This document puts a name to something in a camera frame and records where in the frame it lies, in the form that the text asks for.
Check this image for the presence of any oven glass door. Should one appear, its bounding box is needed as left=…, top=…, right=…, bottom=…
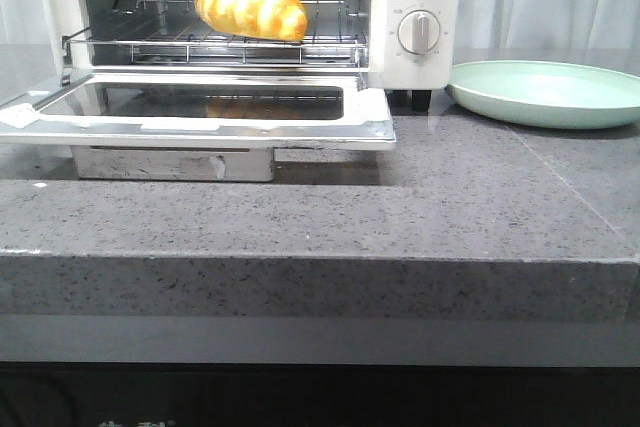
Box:
left=1, top=70, right=396, bottom=150

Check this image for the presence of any light green plate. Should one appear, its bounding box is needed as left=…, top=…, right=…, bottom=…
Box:
left=446, top=60, right=639, bottom=130

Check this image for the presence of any lower timer knob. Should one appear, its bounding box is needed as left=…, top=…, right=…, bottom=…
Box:
left=397, top=10, right=440, bottom=55

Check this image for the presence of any white Toshiba toaster oven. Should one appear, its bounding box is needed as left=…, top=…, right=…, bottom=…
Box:
left=44, top=0, right=458, bottom=111

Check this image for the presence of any metal wire oven rack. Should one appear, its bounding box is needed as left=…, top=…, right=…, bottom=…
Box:
left=62, top=0, right=369, bottom=69

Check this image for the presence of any white oven door handle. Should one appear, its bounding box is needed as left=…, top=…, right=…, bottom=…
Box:
left=71, top=146, right=275, bottom=182

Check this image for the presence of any yellow croissant bread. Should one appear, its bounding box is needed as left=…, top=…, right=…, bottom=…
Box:
left=194, top=0, right=308, bottom=42

